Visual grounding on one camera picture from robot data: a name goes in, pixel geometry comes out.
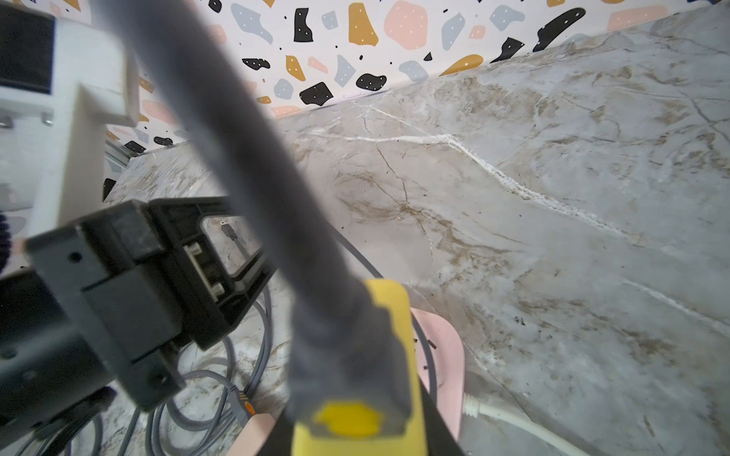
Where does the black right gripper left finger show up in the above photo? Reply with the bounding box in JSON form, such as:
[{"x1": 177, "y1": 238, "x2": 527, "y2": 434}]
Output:
[{"x1": 257, "y1": 408, "x2": 294, "y2": 456}]

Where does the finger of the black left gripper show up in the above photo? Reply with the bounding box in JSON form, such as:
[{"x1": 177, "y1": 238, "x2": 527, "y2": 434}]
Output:
[{"x1": 148, "y1": 197, "x2": 276, "y2": 350}]

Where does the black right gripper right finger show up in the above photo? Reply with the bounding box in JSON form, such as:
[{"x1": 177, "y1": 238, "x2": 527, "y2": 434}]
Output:
[{"x1": 420, "y1": 384, "x2": 464, "y2": 456}]

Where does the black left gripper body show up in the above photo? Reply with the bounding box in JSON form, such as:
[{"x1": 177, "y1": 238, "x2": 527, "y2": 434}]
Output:
[{"x1": 1, "y1": 201, "x2": 184, "y2": 433}]

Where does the yellow USB charger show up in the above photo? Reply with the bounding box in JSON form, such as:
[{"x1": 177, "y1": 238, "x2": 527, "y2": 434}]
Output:
[{"x1": 286, "y1": 279, "x2": 428, "y2": 455}]

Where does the grey cable of yellow charger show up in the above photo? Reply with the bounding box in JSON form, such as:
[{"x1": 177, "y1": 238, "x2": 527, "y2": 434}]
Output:
[{"x1": 90, "y1": 0, "x2": 413, "y2": 434}]

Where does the pink USB charger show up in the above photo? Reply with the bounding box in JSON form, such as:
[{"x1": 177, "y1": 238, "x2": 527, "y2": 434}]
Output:
[{"x1": 226, "y1": 413, "x2": 276, "y2": 456}]

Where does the pink power strip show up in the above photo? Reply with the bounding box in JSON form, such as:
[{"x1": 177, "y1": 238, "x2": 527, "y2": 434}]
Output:
[{"x1": 412, "y1": 309, "x2": 466, "y2": 441}]

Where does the white power strip cord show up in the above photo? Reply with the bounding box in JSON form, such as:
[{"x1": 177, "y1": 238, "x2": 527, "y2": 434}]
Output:
[{"x1": 461, "y1": 392, "x2": 591, "y2": 456}]

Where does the grey cable of pink charger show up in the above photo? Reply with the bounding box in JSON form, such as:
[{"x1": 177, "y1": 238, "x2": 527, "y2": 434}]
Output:
[{"x1": 113, "y1": 221, "x2": 275, "y2": 456}]

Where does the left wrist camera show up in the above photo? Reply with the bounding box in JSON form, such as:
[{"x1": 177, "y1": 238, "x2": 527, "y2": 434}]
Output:
[{"x1": 1, "y1": 2, "x2": 140, "y2": 236}]

